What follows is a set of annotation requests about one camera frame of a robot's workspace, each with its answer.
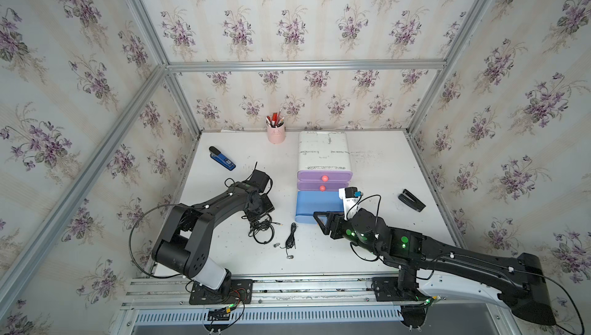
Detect white drawer cabinet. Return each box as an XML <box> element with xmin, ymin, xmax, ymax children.
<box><xmin>299</xmin><ymin>131</ymin><xmax>351</xmax><ymax>171</ymax></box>

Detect aluminium frame rail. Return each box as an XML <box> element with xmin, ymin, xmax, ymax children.
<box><xmin>166</xmin><ymin>59</ymin><xmax>446</xmax><ymax>73</ymax></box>

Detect pink pen cup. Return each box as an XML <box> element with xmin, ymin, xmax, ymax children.
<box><xmin>266</xmin><ymin>125</ymin><xmax>286</xmax><ymax>144</ymax></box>

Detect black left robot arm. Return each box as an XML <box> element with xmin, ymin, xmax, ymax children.
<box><xmin>128</xmin><ymin>168</ymin><xmax>275</xmax><ymax>296</ymax></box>

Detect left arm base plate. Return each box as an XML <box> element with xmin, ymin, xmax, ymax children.
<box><xmin>189</xmin><ymin>279</ymin><xmax>254</xmax><ymax>305</ymax></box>

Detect red pens in cup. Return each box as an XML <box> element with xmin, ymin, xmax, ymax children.
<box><xmin>266</xmin><ymin>112</ymin><xmax>285</xmax><ymax>129</ymax></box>

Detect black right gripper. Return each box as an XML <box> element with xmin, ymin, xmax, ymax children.
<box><xmin>311</xmin><ymin>210</ymin><xmax>382</xmax><ymax>259</ymax></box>

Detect black stapler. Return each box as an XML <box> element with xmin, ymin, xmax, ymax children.
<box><xmin>398</xmin><ymin>189</ymin><xmax>426</xmax><ymax>213</ymax></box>

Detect black wired earphones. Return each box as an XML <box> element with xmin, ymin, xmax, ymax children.
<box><xmin>248</xmin><ymin>215</ymin><xmax>280</xmax><ymax>245</ymax></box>
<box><xmin>273</xmin><ymin>222</ymin><xmax>297</xmax><ymax>260</ymax></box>

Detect blue stapler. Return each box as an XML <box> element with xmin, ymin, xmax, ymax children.
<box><xmin>209</xmin><ymin>147</ymin><xmax>235</xmax><ymax>171</ymax></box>

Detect blue bottom drawer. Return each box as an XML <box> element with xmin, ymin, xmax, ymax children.
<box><xmin>295</xmin><ymin>191</ymin><xmax>344</xmax><ymax>224</ymax></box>

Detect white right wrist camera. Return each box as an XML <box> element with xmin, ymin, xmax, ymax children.
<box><xmin>339</xmin><ymin>187</ymin><xmax>363</xmax><ymax>220</ymax></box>

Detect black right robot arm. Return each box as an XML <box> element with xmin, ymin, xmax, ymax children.
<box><xmin>313</xmin><ymin>199</ymin><xmax>558</xmax><ymax>330</ymax></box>

